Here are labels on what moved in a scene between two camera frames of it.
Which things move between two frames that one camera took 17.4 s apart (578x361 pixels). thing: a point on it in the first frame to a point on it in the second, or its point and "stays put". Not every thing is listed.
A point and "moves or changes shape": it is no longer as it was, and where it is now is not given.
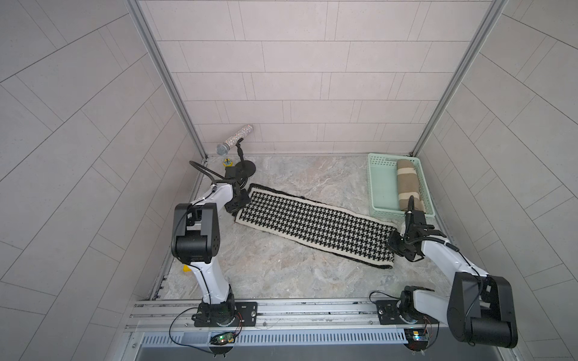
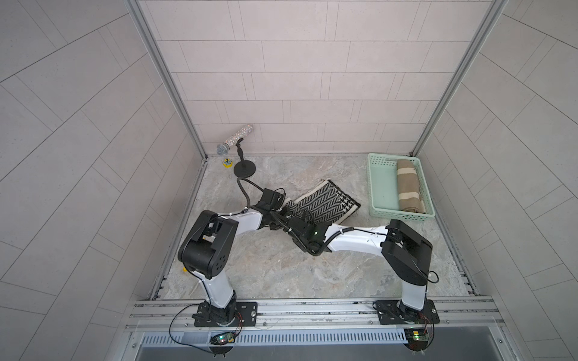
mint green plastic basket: (383, 186) stays put
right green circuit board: (417, 338) stays put
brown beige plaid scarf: (409, 185) stays put
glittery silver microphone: (223, 149) stays put
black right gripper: (390, 243) to (296, 241)
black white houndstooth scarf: (318, 224) moves or changes shape
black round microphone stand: (246, 167) stays put
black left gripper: (244, 199) to (281, 226)
